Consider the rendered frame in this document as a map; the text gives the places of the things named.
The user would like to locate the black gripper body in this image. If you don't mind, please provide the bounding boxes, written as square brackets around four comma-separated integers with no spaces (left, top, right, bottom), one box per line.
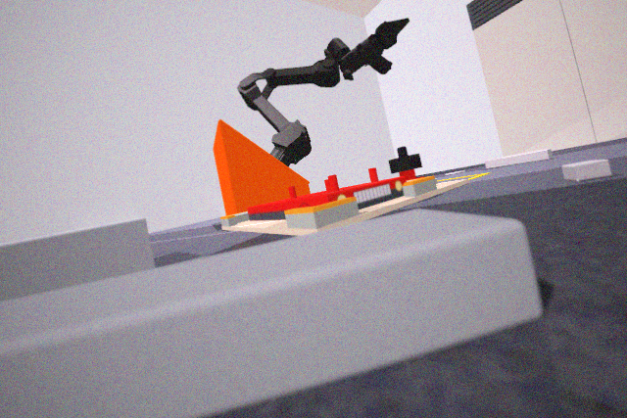
[354,21,397,66]

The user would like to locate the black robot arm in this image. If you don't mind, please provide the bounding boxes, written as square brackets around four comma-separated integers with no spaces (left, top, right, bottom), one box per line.
[237,37,393,167]

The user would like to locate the white wheel with black tyre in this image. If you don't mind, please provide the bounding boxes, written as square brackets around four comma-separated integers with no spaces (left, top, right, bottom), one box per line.
[389,154,422,174]

